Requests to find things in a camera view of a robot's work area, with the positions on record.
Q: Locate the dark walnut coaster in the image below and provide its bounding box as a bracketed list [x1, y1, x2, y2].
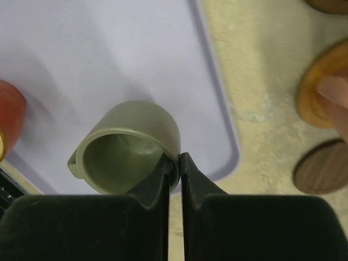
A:
[304, 0, 348, 15]
[293, 139, 347, 195]

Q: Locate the lavender plastic tray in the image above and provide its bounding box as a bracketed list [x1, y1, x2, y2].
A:
[1, 1, 240, 194]

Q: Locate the olive green mug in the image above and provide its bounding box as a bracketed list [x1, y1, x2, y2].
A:
[67, 101, 181, 195]

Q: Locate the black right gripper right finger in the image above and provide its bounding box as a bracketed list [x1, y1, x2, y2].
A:
[180, 153, 347, 260]

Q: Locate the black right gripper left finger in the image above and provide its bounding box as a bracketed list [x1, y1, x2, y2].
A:
[1, 155, 171, 260]

